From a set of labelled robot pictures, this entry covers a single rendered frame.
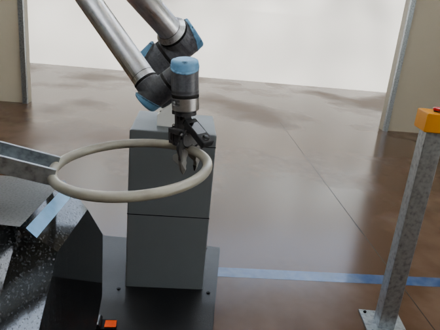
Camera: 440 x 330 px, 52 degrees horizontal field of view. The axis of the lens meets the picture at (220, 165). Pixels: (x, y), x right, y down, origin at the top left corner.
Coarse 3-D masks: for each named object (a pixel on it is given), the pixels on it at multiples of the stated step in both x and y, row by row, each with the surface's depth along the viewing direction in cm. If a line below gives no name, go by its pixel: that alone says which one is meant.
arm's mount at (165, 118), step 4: (160, 108) 224; (164, 108) 216; (168, 108) 214; (160, 112) 214; (164, 112) 214; (168, 112) 214; (160, 116) 215; (164, 116) 215; (168, 116) 215; (172, 116) 215; (160, 120) 215; (164, 120) 216; (168, 120) 216; (172, 120) 216; (156, 124) 216; (160, 124) 216; (164, 124) 216; (168, 124) 216
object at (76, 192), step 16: (96, 144) 154; (112, 144) 156; (128, 144) 158; (144, 144) 158; (160, 144) 158; (64, 160) 141; (208, 160) 138; (48, 176) 127; (192, 176) 126; (64, 192) 120; (80, 192) 117; (96, 192) 116; (112, 192) 116; (128, 192) 116; (144, 192) 116; (160, 192) 118; (176, 192) 121
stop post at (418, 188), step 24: (432, 120) 186; (432, 144) 191; (432, 168) 194; (408, 192) 202; (408, 216) 202; (408, 240) 206; (408, 264) 210; (384, 288) 218; (360, 312) 232; (384, 312) 218
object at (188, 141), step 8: (176, 112) 148; (192, 112) 148; (176, 120) 152; (184, 120) 150; (168, 128) 154; (176, 128) 153; (184, 128) 150; (168, 136) 155; (176, 136) 152; (184, 136) 149; (176, 144) 153; (184, 144) 150; (192, 144) 152
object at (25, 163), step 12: (0, 144) 132; (12, 144) 134; (0, 156) 123; (12, 156) 134; (24, 156) 135; (36, 156) 136; (48, 156) 137; (0, 168) 124; (12, 168) 125; (24, 168) 125; (36, 168) 126; (48, 168) 127; (36, 180) 127
